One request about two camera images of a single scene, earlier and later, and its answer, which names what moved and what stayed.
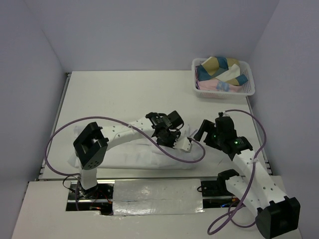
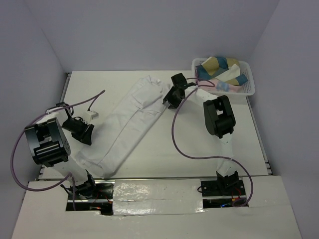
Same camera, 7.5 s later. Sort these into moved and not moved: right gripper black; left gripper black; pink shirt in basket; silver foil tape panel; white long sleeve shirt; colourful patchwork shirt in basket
Moved: white long sleeve shirt; left gripper black; right gripper black
Not moved: colourful patchwork shirt in basket; silver foil tape panel; pink shirt in basket
